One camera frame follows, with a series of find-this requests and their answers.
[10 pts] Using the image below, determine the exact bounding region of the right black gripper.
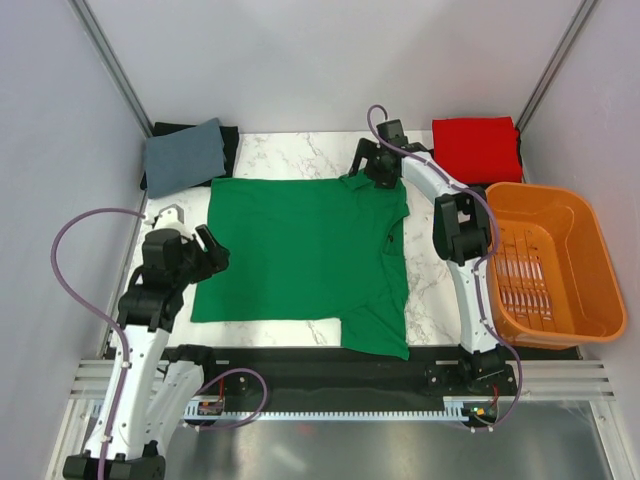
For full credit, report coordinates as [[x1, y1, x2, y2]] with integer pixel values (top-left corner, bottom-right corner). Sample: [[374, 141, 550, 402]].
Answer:
[[348, 137, 398, 190]]

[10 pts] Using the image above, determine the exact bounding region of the green polo shirt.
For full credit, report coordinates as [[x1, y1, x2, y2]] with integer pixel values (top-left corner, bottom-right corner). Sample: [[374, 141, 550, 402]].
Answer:
[[191, 173, 409, 360]]

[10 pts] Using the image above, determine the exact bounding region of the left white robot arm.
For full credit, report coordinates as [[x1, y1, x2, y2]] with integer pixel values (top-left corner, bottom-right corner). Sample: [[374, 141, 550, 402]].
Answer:
[[62, 225, 229, 479]]

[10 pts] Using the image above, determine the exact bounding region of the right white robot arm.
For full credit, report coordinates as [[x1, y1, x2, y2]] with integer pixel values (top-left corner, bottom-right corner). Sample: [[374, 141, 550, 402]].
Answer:
[[349, 138, 512, 394]]

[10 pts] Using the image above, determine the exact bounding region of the folded grey-blue shirt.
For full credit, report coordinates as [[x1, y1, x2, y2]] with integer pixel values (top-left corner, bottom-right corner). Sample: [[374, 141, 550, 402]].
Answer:
[[143, 117, 227, 200]]

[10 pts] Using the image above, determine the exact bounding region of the folded red shirt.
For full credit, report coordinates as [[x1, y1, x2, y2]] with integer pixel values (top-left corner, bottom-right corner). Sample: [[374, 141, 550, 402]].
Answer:
[[432, 117, 523, 185]]

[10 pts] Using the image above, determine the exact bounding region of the folded black shirt right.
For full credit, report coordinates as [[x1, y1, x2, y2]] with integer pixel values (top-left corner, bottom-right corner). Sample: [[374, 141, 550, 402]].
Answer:
[[429, 128, 524, 188]]

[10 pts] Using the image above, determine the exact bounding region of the folded black shirt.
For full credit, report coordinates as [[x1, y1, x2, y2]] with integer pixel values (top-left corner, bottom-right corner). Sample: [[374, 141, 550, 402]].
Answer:
[[429, 128, 524, 188], [139, 121, 241, 191]]

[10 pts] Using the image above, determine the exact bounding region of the folded black shirt left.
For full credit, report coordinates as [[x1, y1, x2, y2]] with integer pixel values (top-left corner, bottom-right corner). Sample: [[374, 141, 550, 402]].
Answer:
[[139, 121, 241, 191]]

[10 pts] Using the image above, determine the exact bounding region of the orange plastic basket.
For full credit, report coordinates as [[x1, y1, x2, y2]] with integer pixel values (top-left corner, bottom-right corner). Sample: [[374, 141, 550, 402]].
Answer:
[[487, 182, 627, 350]]

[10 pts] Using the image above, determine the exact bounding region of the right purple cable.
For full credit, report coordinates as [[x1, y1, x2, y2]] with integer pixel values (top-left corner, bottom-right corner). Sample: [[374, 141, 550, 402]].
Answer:
[[367, 104, 524, 434]]

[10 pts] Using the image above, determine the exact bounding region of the purple cable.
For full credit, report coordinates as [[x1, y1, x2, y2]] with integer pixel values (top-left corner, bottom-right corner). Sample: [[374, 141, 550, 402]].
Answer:
[[52, 207, 149, 480], [367, 104, 524, 434]]

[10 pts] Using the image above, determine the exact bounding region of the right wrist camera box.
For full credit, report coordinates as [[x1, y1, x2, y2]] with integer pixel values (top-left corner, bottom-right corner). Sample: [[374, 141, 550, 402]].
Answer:
[[376, 119, 408, 148]]

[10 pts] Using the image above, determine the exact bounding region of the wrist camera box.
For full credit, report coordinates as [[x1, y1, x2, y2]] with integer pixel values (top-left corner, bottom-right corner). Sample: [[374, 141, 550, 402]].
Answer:
[[376, 119, 408, 148], [152, 204, 188, 236]]

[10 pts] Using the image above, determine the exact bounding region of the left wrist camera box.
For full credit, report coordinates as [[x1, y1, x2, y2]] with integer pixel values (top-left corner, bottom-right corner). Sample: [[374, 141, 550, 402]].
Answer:
[[152, 204, 188, 236]]

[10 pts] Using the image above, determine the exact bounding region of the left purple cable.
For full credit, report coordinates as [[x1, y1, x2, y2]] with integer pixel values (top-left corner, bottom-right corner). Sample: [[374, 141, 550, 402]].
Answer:
[[52, 207, 149, 480]]

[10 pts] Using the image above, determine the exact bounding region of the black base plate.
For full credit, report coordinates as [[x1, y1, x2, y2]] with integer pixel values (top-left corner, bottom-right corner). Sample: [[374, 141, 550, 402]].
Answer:
[[198, 347, 517, 411]]

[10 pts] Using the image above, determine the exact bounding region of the white slotted cable duct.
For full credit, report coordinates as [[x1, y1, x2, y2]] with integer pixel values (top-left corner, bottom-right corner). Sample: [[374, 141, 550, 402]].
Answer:
[[183, 397, 495, 423]]

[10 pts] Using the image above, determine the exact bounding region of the right aluminium corner post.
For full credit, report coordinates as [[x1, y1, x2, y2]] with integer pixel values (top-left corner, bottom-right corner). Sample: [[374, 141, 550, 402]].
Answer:
[[516, 0, 600, 133]]

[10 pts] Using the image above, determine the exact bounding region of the aluminium corner post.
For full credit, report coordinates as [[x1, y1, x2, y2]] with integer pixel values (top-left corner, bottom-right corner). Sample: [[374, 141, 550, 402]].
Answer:
[[516, 0, 600, 133], [68, 0, 153, 137]]

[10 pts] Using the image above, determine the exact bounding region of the left aluminium corner post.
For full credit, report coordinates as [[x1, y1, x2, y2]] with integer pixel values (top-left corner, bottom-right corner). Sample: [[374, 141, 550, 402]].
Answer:
[[68, 0, 153, 137]]

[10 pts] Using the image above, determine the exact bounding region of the aluminium rail frame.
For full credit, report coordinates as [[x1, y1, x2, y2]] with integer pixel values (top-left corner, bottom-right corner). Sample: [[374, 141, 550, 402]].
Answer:
[[69, 360, 615, 401]]

